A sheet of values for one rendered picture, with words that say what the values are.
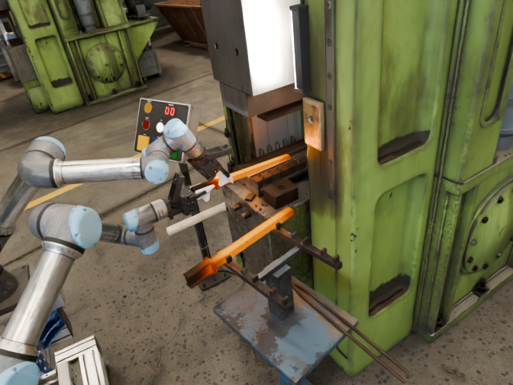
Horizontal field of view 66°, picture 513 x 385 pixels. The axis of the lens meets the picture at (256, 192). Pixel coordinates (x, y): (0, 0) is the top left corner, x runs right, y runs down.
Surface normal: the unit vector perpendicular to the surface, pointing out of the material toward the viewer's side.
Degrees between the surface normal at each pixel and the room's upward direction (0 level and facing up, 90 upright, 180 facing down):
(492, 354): 0
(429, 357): 0
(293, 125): 90
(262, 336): 0
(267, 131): 90
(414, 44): 89
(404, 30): 89
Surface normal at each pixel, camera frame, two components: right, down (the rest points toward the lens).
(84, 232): 0.96, -0.03
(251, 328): -0.11, -0.83
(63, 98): 0.59, 0.39
